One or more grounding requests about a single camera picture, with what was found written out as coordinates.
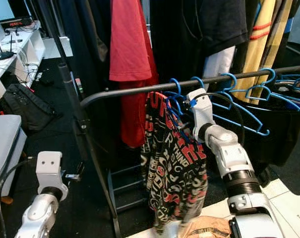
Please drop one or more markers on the black red printed shirt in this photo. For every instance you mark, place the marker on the black red printed shirt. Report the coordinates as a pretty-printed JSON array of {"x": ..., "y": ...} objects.
[{"x": 169, "y": 168}]

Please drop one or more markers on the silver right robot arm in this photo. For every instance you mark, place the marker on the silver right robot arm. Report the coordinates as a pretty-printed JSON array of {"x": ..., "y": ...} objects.
[{"x": 231, "y": 153}]

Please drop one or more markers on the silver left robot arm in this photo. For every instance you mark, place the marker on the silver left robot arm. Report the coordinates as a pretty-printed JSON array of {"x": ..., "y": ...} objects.
[{"x": 43, "y": 215}]

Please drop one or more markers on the grey cushioned bench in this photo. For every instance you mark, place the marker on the grey cushioned bench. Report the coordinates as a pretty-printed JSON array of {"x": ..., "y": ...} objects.
[{"x": 3, "y": 148}]

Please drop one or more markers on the white garment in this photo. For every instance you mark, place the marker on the white garment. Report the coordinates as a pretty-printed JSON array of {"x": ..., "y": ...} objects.
[{"x": 218, "y": 62}]

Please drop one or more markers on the black metal clothes rack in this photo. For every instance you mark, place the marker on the black metal clothes rack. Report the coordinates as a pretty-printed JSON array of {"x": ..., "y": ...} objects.
[{"x": 120, "y": 91}]

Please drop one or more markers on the black backpack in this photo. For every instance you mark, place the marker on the black backpack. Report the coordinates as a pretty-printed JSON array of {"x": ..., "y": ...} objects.
[{"x": 26, "y": 106}]

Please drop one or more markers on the small grey floor device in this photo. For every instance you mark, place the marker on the small grey floor device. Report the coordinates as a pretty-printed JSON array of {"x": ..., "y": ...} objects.
[{"x": 79, "y": 85}]

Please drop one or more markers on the black long garment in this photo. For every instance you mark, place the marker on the black long garment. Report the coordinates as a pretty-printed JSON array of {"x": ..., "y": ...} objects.
[{"x": 167, "y": 39}]

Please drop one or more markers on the black short garment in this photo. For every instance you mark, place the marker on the black short garment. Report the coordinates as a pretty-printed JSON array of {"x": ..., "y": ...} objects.
[{"x": 216, "y": 22}]

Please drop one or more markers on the yellow striped garment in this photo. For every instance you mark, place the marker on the yellow striped garment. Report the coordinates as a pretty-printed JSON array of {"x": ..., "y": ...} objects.
[{"x": 259, "y": 39}]

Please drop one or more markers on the white shelf unit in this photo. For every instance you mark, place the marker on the white shelf unit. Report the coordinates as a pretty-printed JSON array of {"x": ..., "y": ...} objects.
[{"x": 23, "y": 52}]

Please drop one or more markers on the dark navy garment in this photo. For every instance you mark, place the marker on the dark navy garment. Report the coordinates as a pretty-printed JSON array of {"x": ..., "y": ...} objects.
[{"x": 85, "y": 34}]

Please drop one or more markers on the black antenna router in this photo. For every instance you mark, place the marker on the black antenna router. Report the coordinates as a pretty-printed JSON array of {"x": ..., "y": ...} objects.
[{"x": 1, "y": 53}]

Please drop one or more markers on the black router red display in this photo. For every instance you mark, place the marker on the black router red display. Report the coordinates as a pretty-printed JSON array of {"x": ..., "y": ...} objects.
[{"x": 16, "y": 23}]

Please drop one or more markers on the dark curtain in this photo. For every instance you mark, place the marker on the dark curtain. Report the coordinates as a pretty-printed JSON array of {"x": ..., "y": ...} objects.
[{"x": 43, "y": 12}]

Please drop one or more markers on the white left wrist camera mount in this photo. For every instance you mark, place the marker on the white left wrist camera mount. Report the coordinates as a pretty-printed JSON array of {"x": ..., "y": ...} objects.
[{"x": 49, "y": 168}]

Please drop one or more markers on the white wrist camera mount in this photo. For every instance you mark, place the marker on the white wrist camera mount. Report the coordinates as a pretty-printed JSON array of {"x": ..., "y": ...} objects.
[
  {"x": 49, "y": 168},
  {"x": 200, "y": 106}
]

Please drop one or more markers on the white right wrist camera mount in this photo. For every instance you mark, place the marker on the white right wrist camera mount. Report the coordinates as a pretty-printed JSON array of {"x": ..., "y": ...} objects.
[{"x": 200, "y": 106}]

